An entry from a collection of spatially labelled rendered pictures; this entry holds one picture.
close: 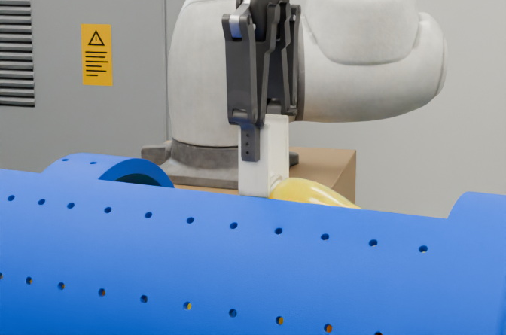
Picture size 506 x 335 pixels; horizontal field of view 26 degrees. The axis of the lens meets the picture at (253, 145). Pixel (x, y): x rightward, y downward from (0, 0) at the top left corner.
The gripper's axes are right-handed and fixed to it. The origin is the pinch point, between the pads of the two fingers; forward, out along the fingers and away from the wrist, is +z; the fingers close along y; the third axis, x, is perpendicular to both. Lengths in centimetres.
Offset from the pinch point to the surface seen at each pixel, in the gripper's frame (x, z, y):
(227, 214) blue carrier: 0.0, 3.6, 8.1
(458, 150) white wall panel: -42, 56, -265
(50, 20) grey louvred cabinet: -109, 2, -126
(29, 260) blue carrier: -17.8, 8.5, 13.2
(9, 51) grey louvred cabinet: -120, 9, -124
